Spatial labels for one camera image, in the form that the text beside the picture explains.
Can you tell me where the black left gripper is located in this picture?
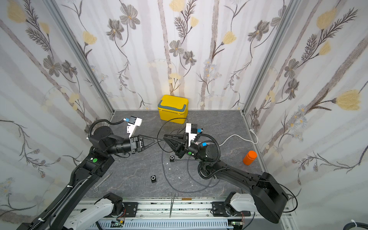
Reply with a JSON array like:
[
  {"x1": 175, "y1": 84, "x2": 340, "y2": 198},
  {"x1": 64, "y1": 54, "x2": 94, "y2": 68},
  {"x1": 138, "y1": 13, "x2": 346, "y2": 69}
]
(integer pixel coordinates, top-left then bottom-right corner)
[{"x1": 104, "y1": 134, "x2": 157, "y2": 157}]

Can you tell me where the black USB cable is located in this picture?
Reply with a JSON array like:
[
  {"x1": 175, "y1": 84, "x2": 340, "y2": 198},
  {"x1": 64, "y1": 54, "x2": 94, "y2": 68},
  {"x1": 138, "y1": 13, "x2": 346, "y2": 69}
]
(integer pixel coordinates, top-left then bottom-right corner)
[{"x1": 156, "y1": 117, "x2": 189, "y2": 153}]

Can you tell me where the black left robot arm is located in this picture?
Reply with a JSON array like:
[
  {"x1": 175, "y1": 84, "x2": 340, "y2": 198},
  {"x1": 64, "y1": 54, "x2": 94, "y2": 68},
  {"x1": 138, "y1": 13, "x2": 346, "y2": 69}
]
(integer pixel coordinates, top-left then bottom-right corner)
[{"x1": 18, "y1": 117, "x2": 160, "y2": 230}]

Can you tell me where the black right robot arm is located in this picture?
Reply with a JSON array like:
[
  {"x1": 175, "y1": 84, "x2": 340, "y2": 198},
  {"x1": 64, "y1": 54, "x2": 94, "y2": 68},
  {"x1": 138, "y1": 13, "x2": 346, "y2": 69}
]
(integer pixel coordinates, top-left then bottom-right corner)
[{"x1": 163, "y1": 134, "x2": 288, "y2": 224}]

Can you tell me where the yellow plastic storage box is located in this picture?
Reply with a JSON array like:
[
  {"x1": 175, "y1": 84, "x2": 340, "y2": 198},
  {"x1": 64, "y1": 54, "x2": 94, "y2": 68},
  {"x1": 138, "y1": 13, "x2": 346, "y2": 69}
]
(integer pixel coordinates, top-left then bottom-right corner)
[{"x1": 158, "y1": 95, "x2": 189, "y2": 124}]

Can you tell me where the silver scissors left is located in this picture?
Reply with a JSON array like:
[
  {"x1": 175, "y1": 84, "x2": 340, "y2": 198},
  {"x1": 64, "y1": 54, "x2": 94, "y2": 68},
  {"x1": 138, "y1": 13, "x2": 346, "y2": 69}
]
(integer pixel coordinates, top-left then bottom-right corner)
[{"x1": 91, "y1": 173, "x2": 112, "y2": 193}]

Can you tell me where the orange bottle cap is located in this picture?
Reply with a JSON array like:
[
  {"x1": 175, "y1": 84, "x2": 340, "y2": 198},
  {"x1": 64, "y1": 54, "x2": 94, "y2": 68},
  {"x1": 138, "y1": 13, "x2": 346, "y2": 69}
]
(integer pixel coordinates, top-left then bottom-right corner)
[{"x1": 242, "y1": 150, "x2": 257, "y2": 166}]

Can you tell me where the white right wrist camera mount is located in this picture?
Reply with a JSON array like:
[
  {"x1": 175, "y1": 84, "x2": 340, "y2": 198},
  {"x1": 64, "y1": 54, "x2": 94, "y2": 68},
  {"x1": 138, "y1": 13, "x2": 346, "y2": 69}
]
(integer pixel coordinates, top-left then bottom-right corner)
[{"x1": 185, "y1": 123, "x2": 203, "y2": 143}]

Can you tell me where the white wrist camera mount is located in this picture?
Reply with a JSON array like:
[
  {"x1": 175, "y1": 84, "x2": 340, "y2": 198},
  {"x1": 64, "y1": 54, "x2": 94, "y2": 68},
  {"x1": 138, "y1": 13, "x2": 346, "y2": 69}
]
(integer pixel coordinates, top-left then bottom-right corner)
[
  {"x1": 124, "y1": 116, "x2": 142, "y2": 138},
  {"x1": 185, "y1": 123, "x2": 203, "y2": 143}
]

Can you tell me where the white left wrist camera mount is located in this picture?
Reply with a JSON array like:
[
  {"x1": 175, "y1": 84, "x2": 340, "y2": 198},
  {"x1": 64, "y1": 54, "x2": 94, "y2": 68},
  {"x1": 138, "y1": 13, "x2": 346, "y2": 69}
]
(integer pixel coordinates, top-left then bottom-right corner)
[{"x1": 124, "y1": 116, "x2": 142, "y2": 138}]

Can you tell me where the white power strip cord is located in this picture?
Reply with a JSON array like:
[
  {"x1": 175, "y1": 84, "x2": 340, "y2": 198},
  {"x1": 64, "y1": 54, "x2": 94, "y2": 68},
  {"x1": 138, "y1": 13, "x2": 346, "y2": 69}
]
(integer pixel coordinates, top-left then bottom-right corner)
[{"x1": 219, "y1": 129, "x2": 259, "y2": 146}]

